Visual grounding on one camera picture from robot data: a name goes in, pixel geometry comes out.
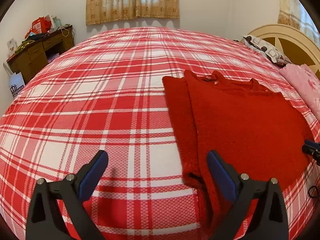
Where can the red box on desk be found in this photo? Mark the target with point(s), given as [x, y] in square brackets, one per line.
[40, 26]

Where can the pink floral folded blanket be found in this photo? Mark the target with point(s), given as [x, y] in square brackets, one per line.
[305, 82]

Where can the red knitted sweater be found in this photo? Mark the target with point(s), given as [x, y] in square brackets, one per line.
[252, 128]

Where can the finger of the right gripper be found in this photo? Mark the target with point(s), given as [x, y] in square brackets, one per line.
[313, 149]

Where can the white card on desk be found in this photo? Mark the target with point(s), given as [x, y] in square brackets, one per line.
[12, 46]

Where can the brown wooden desk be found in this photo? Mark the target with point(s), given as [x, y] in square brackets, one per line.
[35, 56]

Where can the red white plaid bedsheet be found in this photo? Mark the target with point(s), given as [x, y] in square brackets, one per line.
[106, 93]

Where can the grey patterned pillow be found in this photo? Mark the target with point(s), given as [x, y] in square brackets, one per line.
[266, 49]

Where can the white paper shopping bag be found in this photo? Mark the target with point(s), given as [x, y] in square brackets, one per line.
[16, 81]

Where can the cream wooden headboard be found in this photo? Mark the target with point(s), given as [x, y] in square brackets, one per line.
[291, 42]

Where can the beige curtain behind headboard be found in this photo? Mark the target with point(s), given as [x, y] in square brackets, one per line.
[293, 13]

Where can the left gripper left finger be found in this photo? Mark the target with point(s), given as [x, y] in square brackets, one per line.
[44, 219]

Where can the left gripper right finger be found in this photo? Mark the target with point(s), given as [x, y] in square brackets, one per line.
[269, 220]

